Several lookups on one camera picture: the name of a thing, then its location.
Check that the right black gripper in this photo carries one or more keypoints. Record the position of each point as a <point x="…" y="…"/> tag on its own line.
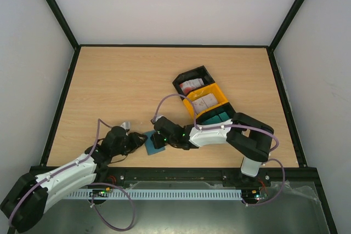
<point x="158" y="141"/>

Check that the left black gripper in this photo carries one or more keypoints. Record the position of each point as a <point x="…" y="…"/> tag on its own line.
<point x="134" y="141"/>

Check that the teal card holder wallet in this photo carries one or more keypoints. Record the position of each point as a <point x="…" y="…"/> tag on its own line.
<point x="149" y="144"/>

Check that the black bin with red cards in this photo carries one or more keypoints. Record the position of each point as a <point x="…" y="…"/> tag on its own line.
<point x="198" y="72"/>

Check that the yellow bin with cards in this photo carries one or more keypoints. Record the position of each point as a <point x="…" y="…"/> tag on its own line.
<point x="212" y="88"/>

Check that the black bin with teal cards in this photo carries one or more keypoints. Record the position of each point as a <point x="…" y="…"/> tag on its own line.
<point x="227" y="107"/>

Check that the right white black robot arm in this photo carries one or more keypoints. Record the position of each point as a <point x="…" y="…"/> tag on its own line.
<point x="251" y="137"/>

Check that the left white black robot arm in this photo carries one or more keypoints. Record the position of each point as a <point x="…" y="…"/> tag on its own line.
<point x="33" y="195"/>

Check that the stack of cards yellow bin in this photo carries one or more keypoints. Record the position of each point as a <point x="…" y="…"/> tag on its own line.
<point x="204" y="102"/>

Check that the stack of white red cards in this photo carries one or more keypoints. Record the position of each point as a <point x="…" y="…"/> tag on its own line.
<point x="191" y="85"/>

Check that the teal card stack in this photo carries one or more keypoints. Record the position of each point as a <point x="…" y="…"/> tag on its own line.
<point x="222" y="117"/>

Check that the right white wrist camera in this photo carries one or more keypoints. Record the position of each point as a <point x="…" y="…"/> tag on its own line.
<point x="153" y="121"/>

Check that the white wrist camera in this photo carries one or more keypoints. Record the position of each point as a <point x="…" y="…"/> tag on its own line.
<point x="126" y="126"/>
<point x="153" y="121"/>

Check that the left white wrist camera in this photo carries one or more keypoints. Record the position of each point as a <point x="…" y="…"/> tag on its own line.
<point x="126" y="126"/>

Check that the light blue slotted cable duct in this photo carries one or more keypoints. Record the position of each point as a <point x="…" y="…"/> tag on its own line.
<point x="138" y="194"/>

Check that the black aluminium frame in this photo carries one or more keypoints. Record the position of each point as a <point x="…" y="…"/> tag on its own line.
<point x="302" y="173"/>

